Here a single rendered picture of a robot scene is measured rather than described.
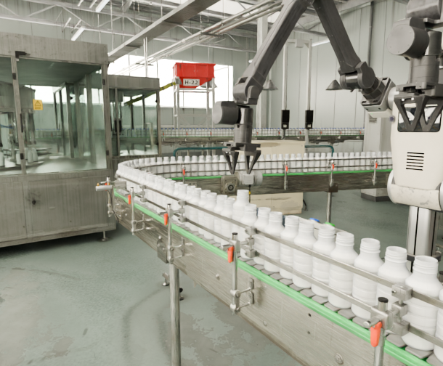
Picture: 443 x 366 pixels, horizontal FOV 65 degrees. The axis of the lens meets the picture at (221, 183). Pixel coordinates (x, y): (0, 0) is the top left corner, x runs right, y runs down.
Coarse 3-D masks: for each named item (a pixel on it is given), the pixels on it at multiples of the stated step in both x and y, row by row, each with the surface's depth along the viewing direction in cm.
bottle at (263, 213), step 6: (264, 210) 101; (270, 210) 102; (258, 216) 103; (264, 216) 101; (258, 222) 102; (264, 222) 101; (258, 228) 101; (264, 228) 100; (258, 234) 101; (258, 240) 102; (258, 246) 102; (258, 258) 102
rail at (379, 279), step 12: (132, 180) 192; (156, 204) 164; (192, 204) 132; (216, 216) 118; (204, 228) 126; (228, 240) 113; (276, 240) 93; (312, 252) 82; (276, 264) 94; (336, 264) 76; (348, 264) 74; (300, 276) 86; (372, 276) 69; (324, 288) 80; (348, 300) 74; (420, 300) 61; (432, 300) 59; (420, 336) 62; (432, 336) 60
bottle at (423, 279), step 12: (420, 264) 62; (432, 264) 61; (420, 276) 62; (432, 276) 62; (420, 288) 61; (432, 288) 61; (408, 300) 64; (408, 312) 64; (420, 312) 62; (432, 312) 61; (420, 324) 62; (432, 324) 62; (408, 336) 64; (420, 348) 63; (432, 348) 63
